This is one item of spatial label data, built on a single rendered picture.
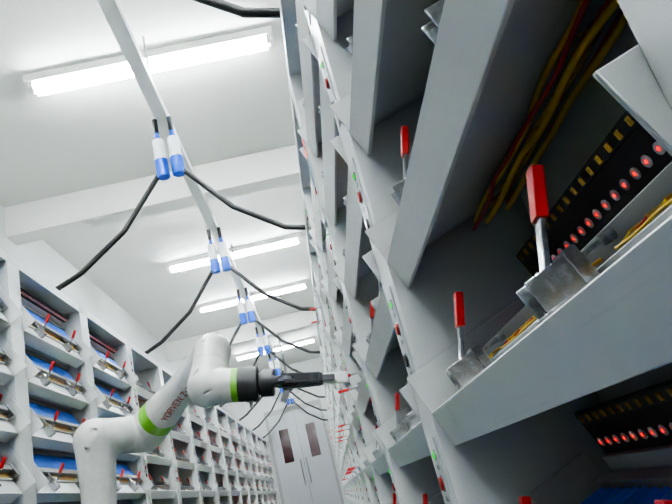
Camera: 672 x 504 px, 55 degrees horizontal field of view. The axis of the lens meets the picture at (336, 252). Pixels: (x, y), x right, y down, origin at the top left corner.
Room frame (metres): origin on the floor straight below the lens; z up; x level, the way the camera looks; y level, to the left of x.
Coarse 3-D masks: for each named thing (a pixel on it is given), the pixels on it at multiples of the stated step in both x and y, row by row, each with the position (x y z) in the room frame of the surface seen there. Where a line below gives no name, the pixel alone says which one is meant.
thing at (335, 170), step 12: (312, 48) 0.88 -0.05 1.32; (324, 84) 0.93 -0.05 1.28; (324, 96) 0.97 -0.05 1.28; (324, 108) 1.01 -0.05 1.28; (324, 120) 1.05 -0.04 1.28; (324, 132) 1.09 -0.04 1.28; (336, 132) 1.05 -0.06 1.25; (324, 144) 1.14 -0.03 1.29; (324, 156) 1.19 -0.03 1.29; (336, 156) 1.14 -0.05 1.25; (324, 168) 1.25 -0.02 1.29; (336, 168) 1.19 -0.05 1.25; (324, 180) 1.31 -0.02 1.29; (336, 180) 1.25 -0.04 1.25; (324, 192) 1.37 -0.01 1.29; (336, 192) 1.31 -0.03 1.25; (324, 204) 1.48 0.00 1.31; (336, 204) 1.37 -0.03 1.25; (336, 216) 1.44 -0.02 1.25
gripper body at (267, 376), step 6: (264, 372) 1.71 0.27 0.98; (270, 372) 1.71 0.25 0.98; (264, 378) 1.70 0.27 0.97; (270, 378) 1.70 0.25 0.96; (276, 378) 1.70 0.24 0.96; (264, 384) 1.70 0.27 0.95; (270, 384) 1.70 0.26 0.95; (276, 384) 1.71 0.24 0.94; (282, 384) 1.72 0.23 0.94; (264, 390) 1.71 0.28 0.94; (270, 390) 1.71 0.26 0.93; (264, 396) 1.73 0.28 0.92; (270, 396) 1.74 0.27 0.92
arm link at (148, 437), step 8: (144, 408) 1.95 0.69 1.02; (128, 416) 1.99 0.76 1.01; (136, 416) 1.97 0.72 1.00; (144, 416) 1.94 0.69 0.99; (136, 424) 1.97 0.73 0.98; (144, 424) 1.95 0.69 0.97; (152, 424) 1.94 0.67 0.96; (136, 432) 1.97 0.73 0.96; (144, 432) 1.97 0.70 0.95; (152, 432) 1.97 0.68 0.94; (160, 432) 1.97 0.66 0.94; (168, 432) 2.01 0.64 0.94; (136, 440) 1.98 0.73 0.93; (144, 440) 1.99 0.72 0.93; (152, 440) 2.00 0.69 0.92; (160, 440) 2.02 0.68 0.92; (136, 448) 2.00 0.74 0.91; (144, 448) 2.02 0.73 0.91; (152, 448) 2.04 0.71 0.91
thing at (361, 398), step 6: (354, 354) 1.58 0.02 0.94; (360, 360) 1.58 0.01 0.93; (360, 366) 1.58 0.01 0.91; (360, 384) 1.79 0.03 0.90; (354, 390) 2.18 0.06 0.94; (360, 390) 1.88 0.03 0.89; (366, 390) 1.76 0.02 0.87; (354, 396) 2.18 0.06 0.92; (360, 396) 1.97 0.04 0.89; (366, 396) 1.84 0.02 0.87; (360, 402) 2.07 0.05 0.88; (366, 402) 1.92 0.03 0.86; (360, 408) 2.18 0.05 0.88; (366, 408) 2.06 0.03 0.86
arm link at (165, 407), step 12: (204, 336) 1.76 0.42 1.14; (216, 336) 1.76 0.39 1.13; (192, 348) 1.78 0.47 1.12; (204, 348) 1.73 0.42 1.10; (216, 348) 1.74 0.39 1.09; (228, 348) 1.78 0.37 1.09; (192, 360) 1.76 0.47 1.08; (228, 360) 1.77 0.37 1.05; (180, 372) 1.83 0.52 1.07; (168, 384) 1.87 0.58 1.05; (180, 384) 1.84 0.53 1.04; (156, 396) 1.91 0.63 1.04; (168, 396) 1.88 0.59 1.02; (180, 396) 1.87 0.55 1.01; (156, 408) 1.91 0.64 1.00; (168, 408) 1.90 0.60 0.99; (180, 408) 1.91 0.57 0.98; (156, 420) 1.93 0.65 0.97; (168, 420) 1.94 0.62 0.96
